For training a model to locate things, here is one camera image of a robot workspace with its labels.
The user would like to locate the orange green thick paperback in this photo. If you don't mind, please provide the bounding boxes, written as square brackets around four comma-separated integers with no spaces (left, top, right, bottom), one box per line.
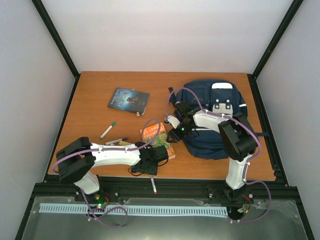
[140,122,176,160]

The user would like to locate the red marker pen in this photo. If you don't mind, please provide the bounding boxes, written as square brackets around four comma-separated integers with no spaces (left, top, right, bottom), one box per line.
[150,175,158,195]

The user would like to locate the dark blue fantasy book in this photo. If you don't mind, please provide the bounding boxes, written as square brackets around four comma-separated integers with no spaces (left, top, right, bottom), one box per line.
[107,87,150,116]

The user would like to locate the navy blue student backpack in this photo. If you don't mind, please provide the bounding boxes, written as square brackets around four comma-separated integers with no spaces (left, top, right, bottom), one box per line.
[165,79,262,163]

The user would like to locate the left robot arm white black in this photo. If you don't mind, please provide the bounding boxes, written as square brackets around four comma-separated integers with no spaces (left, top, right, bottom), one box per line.
[52,137,169,202]

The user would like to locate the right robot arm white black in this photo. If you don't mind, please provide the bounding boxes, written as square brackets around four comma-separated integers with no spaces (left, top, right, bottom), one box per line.
[164,101,261,203]

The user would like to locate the purple capped white marker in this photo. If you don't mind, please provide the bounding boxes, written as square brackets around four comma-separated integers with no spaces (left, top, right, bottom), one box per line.
[105,137,128,146]

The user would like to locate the yellow highlighter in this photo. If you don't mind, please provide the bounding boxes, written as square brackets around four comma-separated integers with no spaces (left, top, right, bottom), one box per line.
[118,141,131,146]

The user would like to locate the teal capped white marker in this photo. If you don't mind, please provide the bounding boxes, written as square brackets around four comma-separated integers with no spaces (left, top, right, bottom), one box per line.
[100,121,116,139]

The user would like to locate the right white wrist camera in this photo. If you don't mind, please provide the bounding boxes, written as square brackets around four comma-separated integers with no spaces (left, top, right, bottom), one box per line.
[165,115,181,129]

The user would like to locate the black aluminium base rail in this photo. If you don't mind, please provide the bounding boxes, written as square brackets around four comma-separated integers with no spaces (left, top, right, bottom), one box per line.
[32,174,300,208]

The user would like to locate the light blue slotted cable duct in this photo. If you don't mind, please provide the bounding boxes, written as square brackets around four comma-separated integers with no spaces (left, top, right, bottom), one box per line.
[38,203,228,218]

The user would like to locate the left black frame post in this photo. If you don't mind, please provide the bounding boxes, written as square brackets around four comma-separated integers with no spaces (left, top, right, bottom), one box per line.
[31,0,80,79]

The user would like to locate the black frame post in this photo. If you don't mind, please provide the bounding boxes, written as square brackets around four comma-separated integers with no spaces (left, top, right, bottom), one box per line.
[252,0,304,80]
[31,0,80,79]

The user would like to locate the right black frame post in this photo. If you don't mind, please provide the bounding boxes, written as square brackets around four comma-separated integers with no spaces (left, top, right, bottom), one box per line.
[252,0,304,80]

